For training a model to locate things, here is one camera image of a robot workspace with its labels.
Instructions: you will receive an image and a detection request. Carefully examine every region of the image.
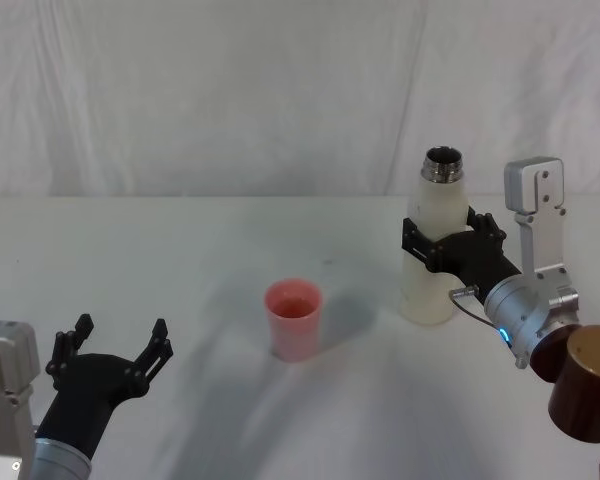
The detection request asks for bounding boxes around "thin dark cable silver plug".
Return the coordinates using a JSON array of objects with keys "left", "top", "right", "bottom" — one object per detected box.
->
[{"left": 448, "top": 284, "right": 501, "bottom": 333}]

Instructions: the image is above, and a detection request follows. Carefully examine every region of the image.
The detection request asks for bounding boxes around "cream vacuum bottle steel neck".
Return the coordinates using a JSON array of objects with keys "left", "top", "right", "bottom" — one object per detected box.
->
[{"left": 397, "top": 145, "right": 474, "bottom": 327}]

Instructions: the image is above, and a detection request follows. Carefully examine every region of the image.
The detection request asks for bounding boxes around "white curtain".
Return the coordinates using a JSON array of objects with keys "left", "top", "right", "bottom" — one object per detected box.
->
[{"left": 0, "top": 0, "right": 600, "bottom": 200}]

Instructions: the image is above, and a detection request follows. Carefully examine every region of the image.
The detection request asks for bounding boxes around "pink cup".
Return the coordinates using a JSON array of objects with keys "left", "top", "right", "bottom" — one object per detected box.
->
[{"left": 263, "top": 277, "right": 324, "bottom": 364}]

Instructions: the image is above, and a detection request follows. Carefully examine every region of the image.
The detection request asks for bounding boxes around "white table cloth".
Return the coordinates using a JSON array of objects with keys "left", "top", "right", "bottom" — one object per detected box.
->
[{"left": 0, "top": 195, "right": 600, "bottom": 480}]

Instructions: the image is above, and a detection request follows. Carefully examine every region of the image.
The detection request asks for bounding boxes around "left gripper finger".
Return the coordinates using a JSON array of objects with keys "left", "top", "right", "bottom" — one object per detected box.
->
[
  {"left": 124, "top": 318, "right": 174, "bottom": 399},
  {"left": 45, "top": 313, "right": 94, "bottom": 377}
]

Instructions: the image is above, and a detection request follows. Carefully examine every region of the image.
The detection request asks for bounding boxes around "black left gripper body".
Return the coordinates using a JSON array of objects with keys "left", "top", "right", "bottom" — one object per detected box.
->
[{"left": 34, "top": 352, "right": 150, "bottom": 459}]

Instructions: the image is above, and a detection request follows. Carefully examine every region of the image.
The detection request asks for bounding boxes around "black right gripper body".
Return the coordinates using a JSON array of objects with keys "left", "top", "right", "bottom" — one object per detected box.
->
[{"left": 431, "top": 230, "right": 523, "bottom": 302}]

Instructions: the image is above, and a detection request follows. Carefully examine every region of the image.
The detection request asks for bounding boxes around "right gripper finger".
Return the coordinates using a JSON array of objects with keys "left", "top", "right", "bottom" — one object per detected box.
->
[
  {"left": 463, "top": 204, "right": 508, "bottom": 247},
  {"left": 400, "top": 216, "right": 445, "bottom": 276}
]

